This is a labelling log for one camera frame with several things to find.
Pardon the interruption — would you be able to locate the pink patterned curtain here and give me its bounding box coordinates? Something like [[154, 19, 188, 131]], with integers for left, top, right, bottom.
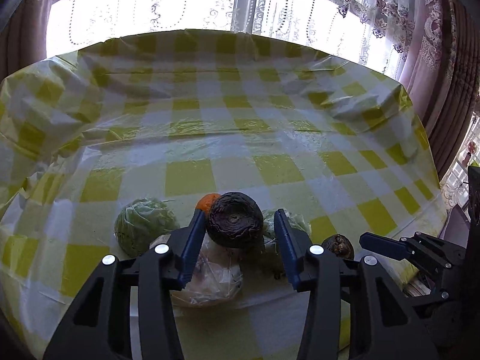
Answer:
[[400, 0, 479, 178]]

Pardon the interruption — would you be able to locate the hidden orange tangerine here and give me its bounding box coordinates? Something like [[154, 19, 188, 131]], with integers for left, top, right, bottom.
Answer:
[[195, 193, 221, 215]]

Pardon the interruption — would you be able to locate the yellow checkered plastic tablecloth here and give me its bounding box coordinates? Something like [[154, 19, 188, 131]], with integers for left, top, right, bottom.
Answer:
[[1, 30, 447, 358]]

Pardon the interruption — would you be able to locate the purple cardboard box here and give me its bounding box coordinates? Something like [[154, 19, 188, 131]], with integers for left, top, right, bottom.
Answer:
[[439, 205, 470, 249]]

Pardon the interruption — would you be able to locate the green fruit small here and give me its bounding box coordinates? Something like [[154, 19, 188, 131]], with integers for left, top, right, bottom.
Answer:
[[114, 197, 179, 258]]

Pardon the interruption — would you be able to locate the sheer floral lace curtain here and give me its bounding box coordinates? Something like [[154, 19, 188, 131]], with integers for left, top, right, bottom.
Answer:
[[45, 0, 432, 80]]

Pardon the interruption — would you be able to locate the green fruit large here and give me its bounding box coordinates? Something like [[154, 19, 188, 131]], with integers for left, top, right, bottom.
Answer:
[[258, 209, 312, 280]]

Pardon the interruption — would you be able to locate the striped fabric seat cover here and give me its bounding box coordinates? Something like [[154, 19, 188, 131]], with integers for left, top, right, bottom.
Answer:
[[403, 272, 435, 297]]

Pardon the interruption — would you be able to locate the dark dried fruit top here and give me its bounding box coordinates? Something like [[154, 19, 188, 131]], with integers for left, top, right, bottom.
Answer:
[[207, 192, 264, 250]]

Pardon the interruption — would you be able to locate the dark dried fruit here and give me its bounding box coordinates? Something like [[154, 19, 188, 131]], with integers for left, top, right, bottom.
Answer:
[[321, 234, 355, 260], [207, 192, 264, 250]]

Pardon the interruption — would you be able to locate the yellow halved fruit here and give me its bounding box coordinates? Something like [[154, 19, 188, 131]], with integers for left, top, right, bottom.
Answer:
[[171, 233, 242, 308]]

